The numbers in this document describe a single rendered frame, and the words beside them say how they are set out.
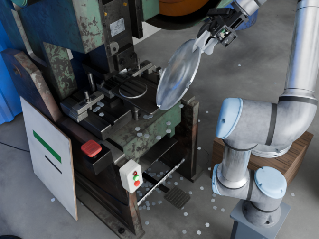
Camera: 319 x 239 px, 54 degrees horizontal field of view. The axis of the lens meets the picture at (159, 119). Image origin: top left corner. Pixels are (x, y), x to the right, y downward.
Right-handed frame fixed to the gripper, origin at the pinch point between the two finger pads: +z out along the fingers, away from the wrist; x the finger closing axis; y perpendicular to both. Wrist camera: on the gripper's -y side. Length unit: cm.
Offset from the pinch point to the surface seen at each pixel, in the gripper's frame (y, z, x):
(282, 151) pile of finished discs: 2, 13, 79
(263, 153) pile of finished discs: 1, 20, 73
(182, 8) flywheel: -35.1, -1.6, 2.7
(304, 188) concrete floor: 3, 25, 122
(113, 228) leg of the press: 8, 104, 39
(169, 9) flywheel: -41.2, 3.4, 0.9
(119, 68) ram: -14.0, 28.9, -10.7
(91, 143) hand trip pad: 11, 50, -10
